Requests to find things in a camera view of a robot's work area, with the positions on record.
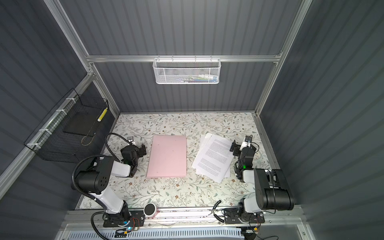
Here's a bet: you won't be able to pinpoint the printed white paper sheet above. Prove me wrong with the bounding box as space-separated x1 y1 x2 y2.
191 133 235 184

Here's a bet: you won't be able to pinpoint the pink file folder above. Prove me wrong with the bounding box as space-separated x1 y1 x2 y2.
147 135 187 178

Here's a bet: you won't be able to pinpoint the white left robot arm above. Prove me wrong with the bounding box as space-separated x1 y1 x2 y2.
71 145 147 231

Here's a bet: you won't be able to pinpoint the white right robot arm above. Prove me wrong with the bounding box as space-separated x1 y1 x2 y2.
222 142 295 225

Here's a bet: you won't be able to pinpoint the white paper stack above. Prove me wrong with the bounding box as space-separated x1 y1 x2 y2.
196 131 235 181

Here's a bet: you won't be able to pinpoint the white perforated vent strip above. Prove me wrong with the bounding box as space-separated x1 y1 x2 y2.
67 227 245 240

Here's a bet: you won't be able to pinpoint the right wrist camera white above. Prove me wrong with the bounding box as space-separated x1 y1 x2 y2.
240 136 253 150

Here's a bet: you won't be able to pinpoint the black wire mesh basket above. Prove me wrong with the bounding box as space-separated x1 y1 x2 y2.
24 92 109 163

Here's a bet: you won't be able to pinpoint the black handled pliers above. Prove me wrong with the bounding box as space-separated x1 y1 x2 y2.
209 200 225 223

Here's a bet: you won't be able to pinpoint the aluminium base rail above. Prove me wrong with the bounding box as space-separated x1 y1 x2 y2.
60 205 307 231

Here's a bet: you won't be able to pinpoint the white wire mesh basket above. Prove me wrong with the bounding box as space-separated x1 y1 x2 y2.
153 60 222 85

